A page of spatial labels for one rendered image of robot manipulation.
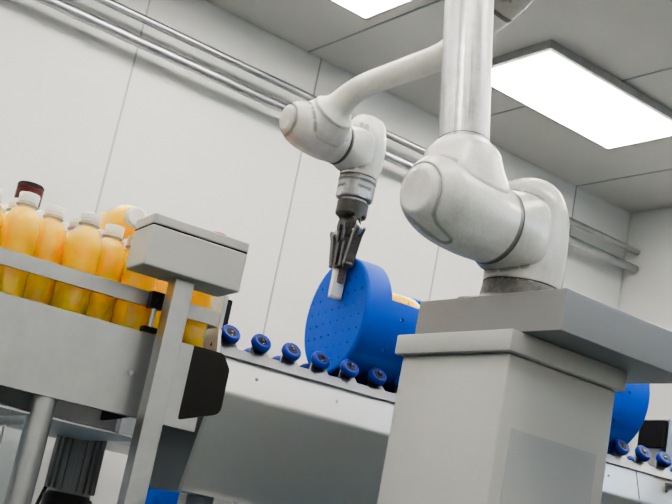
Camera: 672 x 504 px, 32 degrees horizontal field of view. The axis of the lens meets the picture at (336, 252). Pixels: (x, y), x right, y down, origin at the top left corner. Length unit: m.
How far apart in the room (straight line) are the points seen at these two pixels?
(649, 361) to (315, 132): 0.92
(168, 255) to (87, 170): 4.02
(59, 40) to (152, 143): 0.72
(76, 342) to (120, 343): 0.09
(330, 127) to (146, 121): 3.79
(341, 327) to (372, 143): 0.44
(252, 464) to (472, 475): 0.58
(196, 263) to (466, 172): 0.53
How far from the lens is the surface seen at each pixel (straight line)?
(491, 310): 2.20
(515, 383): 2.12
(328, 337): 2.73
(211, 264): 2.23
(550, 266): 2.31
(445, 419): 2.20
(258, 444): 2.51
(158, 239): 2.19
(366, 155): 2.75
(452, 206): 2.15
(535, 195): 2.33
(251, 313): 6.60
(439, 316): 2.30
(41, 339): 2.22
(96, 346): 2.25
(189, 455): 2.45
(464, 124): 2.27
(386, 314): 2.64
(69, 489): 2.74
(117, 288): 2.30
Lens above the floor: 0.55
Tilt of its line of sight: 15 degrees up
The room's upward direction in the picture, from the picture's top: 11 degrees clockwise
